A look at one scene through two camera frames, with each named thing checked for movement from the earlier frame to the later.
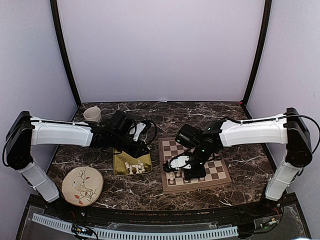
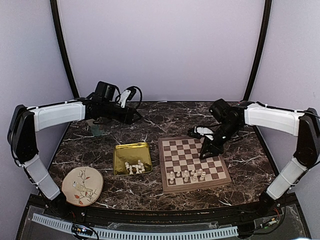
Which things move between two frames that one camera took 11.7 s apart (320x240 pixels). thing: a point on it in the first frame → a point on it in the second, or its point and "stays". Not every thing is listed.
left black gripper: x=137 y=152 → x=127 y=117
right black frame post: x=257 y=63 stays
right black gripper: x=200 y=173 → x=208 y=145
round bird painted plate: x=82 y=186 stays
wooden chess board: x=216 y=172 stays
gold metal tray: x=125 y=164 stays
